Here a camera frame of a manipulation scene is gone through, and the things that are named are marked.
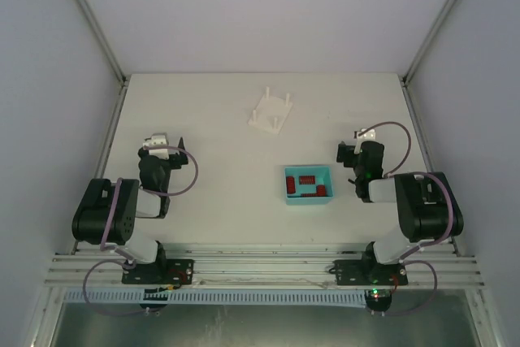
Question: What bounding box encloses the teal plastic bin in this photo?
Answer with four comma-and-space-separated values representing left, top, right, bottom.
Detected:
284, 165, 334, 206

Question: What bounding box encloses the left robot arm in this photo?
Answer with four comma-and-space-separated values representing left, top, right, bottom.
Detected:
71, 133, 189, 284

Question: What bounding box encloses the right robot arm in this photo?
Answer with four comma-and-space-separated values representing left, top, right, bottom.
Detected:
336, 141, 464, 283

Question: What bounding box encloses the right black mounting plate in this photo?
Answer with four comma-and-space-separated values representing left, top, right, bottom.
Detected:
328, 259, 409, 286

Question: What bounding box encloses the black mounting plate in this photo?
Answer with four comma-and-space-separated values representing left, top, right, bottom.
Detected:
121, 259, 194, 286
328, 259, 409, 286

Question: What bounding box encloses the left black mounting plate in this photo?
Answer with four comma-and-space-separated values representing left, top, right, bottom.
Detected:
121, 259, 194, 286

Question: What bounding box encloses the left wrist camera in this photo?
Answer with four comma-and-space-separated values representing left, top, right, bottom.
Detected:
142, 132, 169, 160

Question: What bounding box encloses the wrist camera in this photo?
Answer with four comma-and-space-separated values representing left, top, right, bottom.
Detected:
354, 128, 375, 154
142, 132, 169, 160

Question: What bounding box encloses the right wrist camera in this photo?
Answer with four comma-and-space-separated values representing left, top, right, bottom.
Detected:
354, 128, 375, 154

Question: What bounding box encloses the white peg base plate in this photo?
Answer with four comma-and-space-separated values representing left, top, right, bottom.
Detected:
248, 86, 293, 135

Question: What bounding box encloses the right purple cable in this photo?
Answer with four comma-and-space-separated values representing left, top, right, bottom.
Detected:
357, 121, 454, 318

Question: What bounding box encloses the slotted cable duct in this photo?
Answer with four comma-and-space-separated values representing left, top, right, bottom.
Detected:
87, 288, 366, 308

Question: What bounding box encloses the left aluminium corner post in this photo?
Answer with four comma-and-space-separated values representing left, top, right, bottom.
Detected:
75, 0, 127, 86

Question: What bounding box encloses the aluminium corner post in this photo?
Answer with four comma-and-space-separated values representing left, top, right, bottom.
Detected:
401, 0, 458, 88
75, 0, 127, 86

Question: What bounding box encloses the right aluminium corner post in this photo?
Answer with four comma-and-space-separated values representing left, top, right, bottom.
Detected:
401, 0, 458, 88

